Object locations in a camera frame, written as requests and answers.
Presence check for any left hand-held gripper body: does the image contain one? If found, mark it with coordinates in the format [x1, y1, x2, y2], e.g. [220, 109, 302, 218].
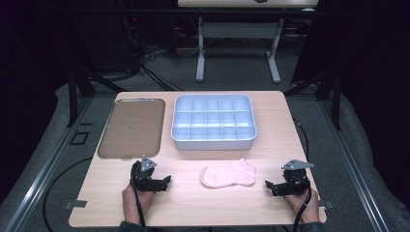
[130, 155, 162, 193]

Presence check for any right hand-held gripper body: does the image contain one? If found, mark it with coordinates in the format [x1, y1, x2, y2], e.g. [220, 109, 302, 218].
[280, 159, 315, 196]

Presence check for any pink sock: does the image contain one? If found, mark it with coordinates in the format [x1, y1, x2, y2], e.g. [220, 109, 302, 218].
[200, 158, 257, 189]

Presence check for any person's left hand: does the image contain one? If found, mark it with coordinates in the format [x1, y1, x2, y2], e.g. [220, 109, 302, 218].
[121, 185, 153, 225]

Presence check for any person's right hand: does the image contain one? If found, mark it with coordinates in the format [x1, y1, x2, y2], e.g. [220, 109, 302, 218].
[284, 188, 320, 224]

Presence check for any brown rectangular tray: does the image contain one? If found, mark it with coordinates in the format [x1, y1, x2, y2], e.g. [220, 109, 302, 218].
[97, 98, 166, 160]

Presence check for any light blue divided organizer box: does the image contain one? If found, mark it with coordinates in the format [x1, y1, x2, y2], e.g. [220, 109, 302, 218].
[170, 93, 258, 152]

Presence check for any black metal stand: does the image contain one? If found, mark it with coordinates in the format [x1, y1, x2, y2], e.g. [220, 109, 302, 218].
[67, 64, 128, 129]
[283, 68, 343, 131]

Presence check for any right hand-held gripper black cable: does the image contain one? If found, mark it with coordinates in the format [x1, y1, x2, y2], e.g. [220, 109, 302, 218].
[292, 180, 313, 232]

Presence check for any hand-held gripper black cable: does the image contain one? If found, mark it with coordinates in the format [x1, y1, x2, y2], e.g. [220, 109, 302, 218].
[292, 180, 313, 232]
[132, 182, 146, 228]

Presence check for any left hand-held gripper black cable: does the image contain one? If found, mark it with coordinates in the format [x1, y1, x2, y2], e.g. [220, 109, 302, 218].
[132, 182, 146, 228]

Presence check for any black cable beside table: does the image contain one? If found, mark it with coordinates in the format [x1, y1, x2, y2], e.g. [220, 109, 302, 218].
[291, 117, 310, 162]

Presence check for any grey metal floor rail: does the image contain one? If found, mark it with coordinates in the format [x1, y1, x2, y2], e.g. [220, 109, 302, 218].
[0, 96, 95, 232]
[317, 96, 392, 232]

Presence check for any grey metal table bracket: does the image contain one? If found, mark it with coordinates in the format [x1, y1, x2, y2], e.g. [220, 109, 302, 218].
[63, 199, 88, 211]

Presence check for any black floor cable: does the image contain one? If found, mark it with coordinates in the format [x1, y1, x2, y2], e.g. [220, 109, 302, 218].
[43, 157, 95, 232]

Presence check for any bundle of background cables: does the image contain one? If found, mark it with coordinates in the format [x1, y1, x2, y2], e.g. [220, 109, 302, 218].
[120, 15, 201, 92]

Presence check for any white-frame wooden table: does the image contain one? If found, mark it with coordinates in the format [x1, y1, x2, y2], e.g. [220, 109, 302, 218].
[177, 0, 320, 84]

